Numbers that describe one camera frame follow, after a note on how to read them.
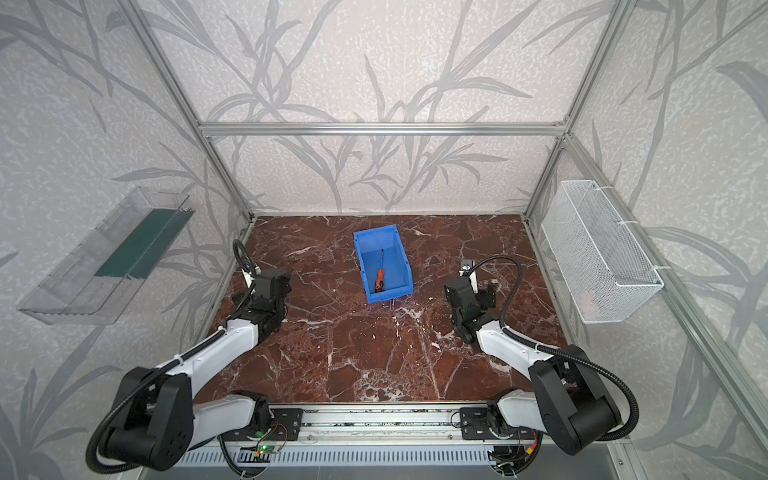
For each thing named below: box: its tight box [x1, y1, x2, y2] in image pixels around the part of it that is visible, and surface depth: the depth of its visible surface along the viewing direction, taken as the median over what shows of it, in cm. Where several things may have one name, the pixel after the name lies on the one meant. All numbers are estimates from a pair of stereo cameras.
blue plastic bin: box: [353, 224, 414, 305], surface depth 104 cm
